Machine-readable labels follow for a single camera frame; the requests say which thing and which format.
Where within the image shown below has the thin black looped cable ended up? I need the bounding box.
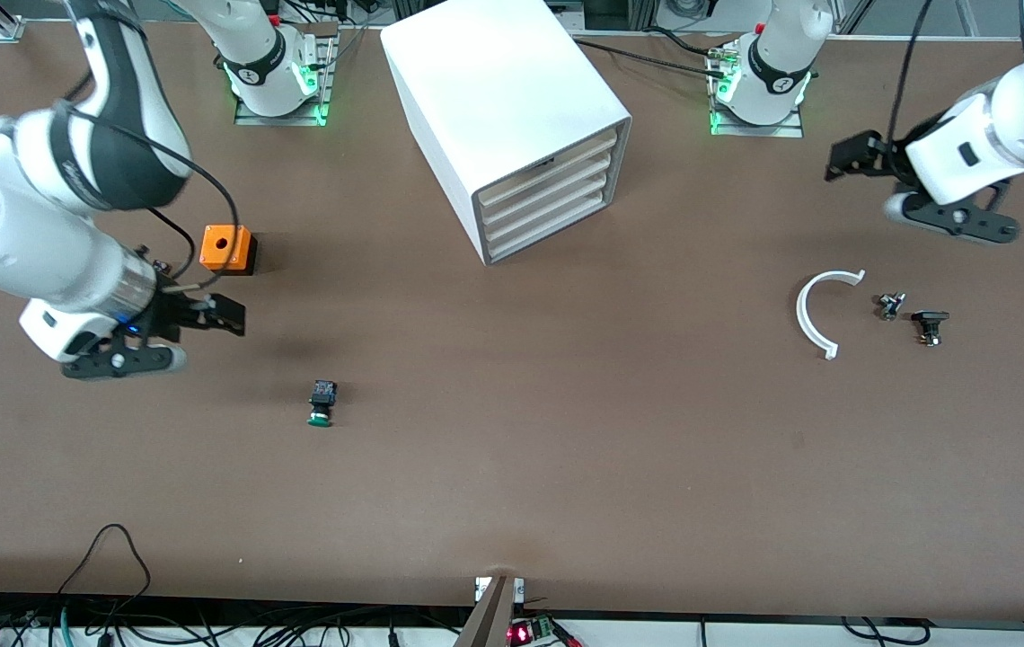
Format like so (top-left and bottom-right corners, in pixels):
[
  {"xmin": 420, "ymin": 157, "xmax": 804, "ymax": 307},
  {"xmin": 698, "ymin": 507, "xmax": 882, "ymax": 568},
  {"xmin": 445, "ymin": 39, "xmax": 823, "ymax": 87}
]
[{"xmin": 57, "ymin": 524, "xmax": 154, "ymax": 621}]

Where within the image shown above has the aluminium frame profile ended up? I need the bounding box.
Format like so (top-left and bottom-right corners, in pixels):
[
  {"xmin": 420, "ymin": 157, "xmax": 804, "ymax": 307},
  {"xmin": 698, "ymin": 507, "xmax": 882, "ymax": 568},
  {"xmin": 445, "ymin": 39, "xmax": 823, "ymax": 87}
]
[{"xmin": 835, "ymin": 0, "xmax": 883, "ymax": 37}]

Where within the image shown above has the white drawer cabinet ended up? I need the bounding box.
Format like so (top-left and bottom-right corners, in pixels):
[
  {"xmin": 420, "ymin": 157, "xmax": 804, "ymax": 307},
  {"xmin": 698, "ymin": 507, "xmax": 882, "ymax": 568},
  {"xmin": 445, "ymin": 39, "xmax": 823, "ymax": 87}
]
[{"xmin": 380, "ymin": 0, "xmax": 634, "ymax": 267}]

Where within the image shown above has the black table cable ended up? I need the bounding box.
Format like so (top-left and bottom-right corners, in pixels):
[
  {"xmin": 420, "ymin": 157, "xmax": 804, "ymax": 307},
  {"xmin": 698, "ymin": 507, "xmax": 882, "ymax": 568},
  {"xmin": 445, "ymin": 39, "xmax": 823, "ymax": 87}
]
[{"xmin": 570, "ymin": 25, "xmax": 733, "ymax": 68}]

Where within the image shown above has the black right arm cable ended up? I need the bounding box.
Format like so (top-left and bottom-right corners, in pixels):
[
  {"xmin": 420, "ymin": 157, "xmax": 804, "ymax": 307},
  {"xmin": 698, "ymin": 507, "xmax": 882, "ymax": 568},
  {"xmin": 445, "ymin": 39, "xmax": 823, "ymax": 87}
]
[{"xmin": 49, "ymin": 0, "xmax": 241, "ymax": 293}]

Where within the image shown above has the orange button enclosure box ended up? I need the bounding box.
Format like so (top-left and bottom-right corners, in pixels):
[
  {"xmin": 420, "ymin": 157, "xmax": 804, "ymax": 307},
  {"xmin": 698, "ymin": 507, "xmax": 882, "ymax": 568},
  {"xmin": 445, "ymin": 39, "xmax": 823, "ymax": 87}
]
[{"xmin": 199, "ymin": 224, "xmax": 259, "ymax": 277}]

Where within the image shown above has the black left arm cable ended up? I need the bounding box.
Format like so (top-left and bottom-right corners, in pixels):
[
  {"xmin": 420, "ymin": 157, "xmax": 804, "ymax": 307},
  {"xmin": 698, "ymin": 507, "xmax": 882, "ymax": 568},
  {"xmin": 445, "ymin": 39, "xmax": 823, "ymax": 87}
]
[{"xmin": 887, "ymin": 0, "xmax": 935, "ymax": 149}]

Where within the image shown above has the white plastic drawer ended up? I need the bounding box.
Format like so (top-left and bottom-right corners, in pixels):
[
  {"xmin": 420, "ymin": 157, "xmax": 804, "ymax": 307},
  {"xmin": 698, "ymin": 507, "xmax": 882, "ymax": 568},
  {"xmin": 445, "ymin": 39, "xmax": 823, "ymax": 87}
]
[
  {"xmin": 485, "ymin": 186, "xmax": 607, "ymax": 263},
  {"xmin": 481, "ymin": 151, "xmax": 614, "ymax": 233},
  {"xmin": 479, "ymin": 133, "xmax": 619, "ymax": 218}
]

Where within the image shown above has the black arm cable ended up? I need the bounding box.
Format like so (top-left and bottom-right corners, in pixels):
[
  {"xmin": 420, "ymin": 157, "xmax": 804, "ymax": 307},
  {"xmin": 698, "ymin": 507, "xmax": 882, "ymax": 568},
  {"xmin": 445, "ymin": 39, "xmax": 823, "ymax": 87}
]
[
  {"xmin": 49, "ymin": 0, "xmax": 241, "ymax": 293},
  {"xmin": 887, "ymin": 0, "xmax": 935, "ymax": 149}
]

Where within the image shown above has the grey camera post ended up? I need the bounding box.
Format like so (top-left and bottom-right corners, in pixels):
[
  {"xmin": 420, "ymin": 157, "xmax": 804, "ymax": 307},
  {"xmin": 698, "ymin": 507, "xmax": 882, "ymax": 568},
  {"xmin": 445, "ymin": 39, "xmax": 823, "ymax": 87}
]
[{"xmin": 454, "ymin": 575, "xmax": 527, "ymax": 647}]

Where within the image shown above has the small black switch part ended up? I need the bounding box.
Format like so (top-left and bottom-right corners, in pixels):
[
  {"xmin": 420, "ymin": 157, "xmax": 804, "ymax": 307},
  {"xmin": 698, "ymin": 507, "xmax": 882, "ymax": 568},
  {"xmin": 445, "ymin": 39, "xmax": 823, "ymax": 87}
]
[{"xmin": 911, "ymin": 309, "xmax": 951, "ymax": 349}]

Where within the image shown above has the white curved plastic arc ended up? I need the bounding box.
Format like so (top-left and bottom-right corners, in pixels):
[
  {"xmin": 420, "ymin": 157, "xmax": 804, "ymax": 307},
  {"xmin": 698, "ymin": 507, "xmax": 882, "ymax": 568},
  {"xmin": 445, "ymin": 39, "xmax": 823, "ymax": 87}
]
[{"xmin": 795, "ymin": 268, "xmax": 868, "ymax": 362}]

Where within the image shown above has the black curled cable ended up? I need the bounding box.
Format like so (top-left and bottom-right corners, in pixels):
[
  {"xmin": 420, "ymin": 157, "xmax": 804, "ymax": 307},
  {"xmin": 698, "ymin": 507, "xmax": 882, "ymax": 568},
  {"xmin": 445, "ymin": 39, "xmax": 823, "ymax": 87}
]
[{"xmin": 840, "ymin": 616, "xmax": 935, "ymax": 646}]

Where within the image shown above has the green push button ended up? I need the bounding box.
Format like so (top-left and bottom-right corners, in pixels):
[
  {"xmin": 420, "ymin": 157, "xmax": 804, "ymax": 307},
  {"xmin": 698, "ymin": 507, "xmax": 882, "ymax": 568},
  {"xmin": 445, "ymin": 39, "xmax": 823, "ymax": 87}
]
[{"xmin": 306, "ymin": 379, "xmax": 339, "ymax": 429}]

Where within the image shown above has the white divider panel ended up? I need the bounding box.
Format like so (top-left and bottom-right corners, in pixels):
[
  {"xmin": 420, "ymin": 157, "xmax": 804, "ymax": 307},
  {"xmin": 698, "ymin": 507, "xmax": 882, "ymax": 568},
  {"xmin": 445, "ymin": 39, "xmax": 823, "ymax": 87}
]
[{"xmin": 483, "ymin": 169, "xmax": 610, "ymax": 248}]

